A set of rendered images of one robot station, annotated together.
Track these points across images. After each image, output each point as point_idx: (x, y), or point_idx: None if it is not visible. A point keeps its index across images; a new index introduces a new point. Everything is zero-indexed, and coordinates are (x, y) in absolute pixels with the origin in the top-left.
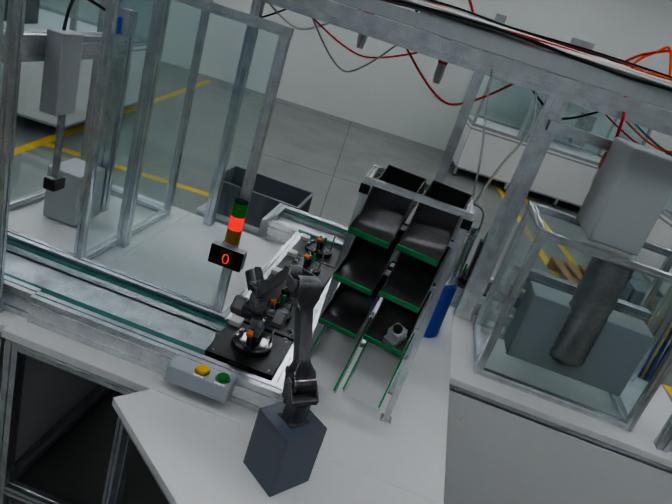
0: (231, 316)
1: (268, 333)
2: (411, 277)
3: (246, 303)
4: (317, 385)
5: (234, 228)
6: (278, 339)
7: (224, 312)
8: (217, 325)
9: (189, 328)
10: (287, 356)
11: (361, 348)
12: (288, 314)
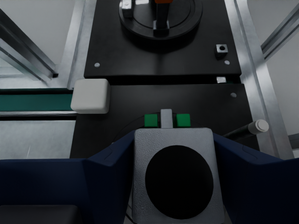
0: (73, 91)
1: (180, 89)
2: None
3: (2, 195)
4: (288, 128)
5: None
6: (212, 97)
7: (61, 70)
8: (64, 112)
9: (17, 144)
10: (260, 146)
11: (288, 2)
12: (193, 4)
